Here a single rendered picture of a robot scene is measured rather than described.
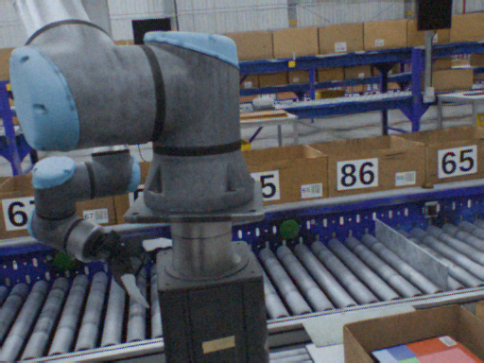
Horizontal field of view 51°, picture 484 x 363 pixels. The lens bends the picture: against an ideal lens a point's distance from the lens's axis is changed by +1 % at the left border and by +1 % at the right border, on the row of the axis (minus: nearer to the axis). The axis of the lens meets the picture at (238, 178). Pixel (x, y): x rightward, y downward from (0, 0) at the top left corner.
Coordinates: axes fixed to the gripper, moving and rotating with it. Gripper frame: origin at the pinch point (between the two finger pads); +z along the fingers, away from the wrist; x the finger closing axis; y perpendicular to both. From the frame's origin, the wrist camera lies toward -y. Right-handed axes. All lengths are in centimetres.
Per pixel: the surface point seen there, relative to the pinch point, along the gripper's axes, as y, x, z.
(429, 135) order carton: 89, -123, 41
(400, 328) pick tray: 15, -14, 49
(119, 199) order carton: 49, -28, -49
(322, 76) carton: 720, -674, -199
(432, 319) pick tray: 16, -19, 55
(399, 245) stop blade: 61, -55, 44
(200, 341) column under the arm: -17.3, 11.5, 17.9
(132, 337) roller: 27.1, 12.2, -10.5
